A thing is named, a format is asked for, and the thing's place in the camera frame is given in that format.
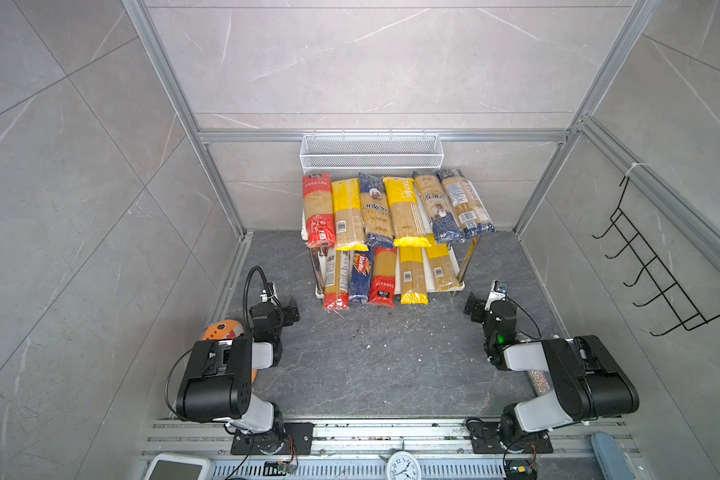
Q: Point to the white tablet device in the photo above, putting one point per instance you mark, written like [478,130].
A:
[172,466]

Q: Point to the blue Barilla spaghetti box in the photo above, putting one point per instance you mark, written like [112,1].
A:
[361,276]

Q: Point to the yellow Pastatime spaghetti bag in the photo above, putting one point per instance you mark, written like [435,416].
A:
[408,226]

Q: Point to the white two-tier shelf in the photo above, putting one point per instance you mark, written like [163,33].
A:
[459,268]

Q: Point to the red white label spaghetti bag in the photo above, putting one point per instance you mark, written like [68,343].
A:
[336,280]

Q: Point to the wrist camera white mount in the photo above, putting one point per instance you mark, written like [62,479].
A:
[268,293]
[498,292]

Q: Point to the white analog clock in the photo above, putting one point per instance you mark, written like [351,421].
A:
[403,465]

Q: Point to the blue Ankara spaghetti bag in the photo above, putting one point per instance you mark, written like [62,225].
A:
[375,212]

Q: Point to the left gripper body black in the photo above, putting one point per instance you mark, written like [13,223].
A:
[284,318]

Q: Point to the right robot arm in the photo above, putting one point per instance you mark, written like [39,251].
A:
[586,381]

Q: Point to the orange shark plush toy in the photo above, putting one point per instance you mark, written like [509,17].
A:
[228,329]

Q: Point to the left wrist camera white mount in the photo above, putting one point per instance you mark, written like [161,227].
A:
[268,293]

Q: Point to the glitter silver microphone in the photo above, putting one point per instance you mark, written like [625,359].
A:
[540,382]

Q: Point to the blue white label spaghetti bag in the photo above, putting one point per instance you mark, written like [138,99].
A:
[469,211]

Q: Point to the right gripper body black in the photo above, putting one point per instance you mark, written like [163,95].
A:
[482,316]

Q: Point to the white wire mesh basket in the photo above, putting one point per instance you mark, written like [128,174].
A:
[370,152]

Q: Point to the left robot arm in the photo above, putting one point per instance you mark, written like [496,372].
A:
[217,382]

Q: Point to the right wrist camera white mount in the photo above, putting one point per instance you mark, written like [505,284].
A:
[498,292]

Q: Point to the black wall hook rack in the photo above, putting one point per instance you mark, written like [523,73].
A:
[664,286]

